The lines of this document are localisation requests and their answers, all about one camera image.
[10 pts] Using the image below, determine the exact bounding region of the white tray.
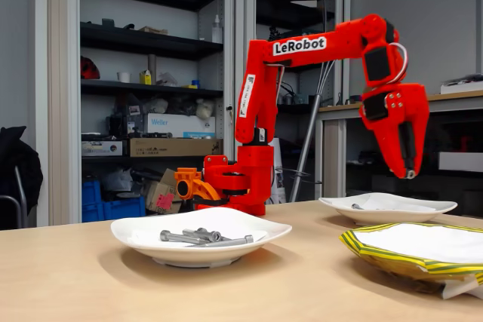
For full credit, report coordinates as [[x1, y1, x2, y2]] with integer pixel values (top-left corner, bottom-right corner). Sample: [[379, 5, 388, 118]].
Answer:
[[440, 74, 483, 95]]

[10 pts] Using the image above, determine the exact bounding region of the white storage box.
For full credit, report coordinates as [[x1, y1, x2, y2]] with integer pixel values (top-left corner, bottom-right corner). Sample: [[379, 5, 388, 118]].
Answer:
[[438, 151, 483, 173]]

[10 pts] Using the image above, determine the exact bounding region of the grey wooden-top workbench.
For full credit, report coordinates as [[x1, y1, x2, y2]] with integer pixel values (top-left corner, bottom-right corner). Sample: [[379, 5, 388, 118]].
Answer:
[[316, 90, 483, 198]]

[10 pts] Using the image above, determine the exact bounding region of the silver coat stand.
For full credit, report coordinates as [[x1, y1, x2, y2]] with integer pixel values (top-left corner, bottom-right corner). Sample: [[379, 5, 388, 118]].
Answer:
[[288, 0, 337, 203]]

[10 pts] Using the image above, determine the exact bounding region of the white square plate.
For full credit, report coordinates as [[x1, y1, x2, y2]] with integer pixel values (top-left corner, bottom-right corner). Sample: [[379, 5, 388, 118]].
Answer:
[[318, 192, 459, 227], [110, 207, 293, 268]]

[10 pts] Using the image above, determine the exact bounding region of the yellow green striped plate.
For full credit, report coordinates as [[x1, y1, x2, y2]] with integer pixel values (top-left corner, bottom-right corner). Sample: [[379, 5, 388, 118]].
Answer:
[[338, 222, 483, 300]]

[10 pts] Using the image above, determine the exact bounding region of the white soft bag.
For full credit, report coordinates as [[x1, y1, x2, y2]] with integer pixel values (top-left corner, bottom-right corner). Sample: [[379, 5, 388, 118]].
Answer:
[[195, 98, 216, 120]]

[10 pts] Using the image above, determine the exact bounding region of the white plastic bottle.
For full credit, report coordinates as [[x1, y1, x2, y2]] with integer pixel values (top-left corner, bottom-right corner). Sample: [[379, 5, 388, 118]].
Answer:
[[211, 14, 224, 44]]

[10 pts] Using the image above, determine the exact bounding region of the white Weller box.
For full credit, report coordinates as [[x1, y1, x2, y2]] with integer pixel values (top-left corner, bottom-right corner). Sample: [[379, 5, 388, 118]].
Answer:
[[146, 112, 217, 139]]

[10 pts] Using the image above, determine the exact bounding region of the long brown cardboard box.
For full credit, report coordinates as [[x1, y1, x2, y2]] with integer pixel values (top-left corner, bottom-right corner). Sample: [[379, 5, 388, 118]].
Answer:
[[129, 137, 223, 158]]

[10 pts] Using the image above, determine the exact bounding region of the cardboard box pink sticker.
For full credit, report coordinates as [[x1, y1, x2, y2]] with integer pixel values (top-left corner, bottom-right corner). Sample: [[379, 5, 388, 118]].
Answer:
[[145, 168, 185, 214]]

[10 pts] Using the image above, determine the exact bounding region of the cardboard tube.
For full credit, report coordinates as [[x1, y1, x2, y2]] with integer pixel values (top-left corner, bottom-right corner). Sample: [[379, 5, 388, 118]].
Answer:
[[147, 54, 158, 85]]

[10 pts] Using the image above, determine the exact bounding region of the low blue plastic crate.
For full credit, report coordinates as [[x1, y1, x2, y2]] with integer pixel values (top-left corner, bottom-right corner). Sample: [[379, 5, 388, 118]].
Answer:
[[101, 196, 146, 221]]

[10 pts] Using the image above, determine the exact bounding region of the flat white printed box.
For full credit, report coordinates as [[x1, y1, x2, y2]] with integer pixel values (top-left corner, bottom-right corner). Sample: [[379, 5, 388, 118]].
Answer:
[[81, 140, 124, 158]]

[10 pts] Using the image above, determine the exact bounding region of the tall blue plastic crate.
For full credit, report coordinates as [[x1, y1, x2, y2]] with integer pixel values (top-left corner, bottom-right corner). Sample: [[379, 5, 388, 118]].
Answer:
[[82, 180, 103, 223]]

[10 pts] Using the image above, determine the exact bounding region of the red black helmet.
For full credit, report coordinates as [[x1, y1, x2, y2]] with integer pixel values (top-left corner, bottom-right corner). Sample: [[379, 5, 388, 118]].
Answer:
[[80, 56, 101, 81]]

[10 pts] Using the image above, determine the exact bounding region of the black jacket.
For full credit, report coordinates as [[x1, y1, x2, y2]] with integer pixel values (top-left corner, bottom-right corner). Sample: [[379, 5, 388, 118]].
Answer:
[[0, 125, 45, 217]]

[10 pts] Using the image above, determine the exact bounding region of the white servo cable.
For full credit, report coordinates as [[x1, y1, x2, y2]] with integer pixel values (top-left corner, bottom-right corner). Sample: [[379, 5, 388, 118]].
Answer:
[[387, 41, 410, 85]]

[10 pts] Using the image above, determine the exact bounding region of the orange printed mount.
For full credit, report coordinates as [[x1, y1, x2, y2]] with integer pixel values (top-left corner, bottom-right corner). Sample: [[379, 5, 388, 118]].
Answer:
[[174, 167, 229, 208]]

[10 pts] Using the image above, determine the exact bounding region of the metal chair frame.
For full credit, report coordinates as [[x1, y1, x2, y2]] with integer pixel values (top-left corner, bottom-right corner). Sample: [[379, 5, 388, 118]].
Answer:
[[0, 165, 29, 229]]

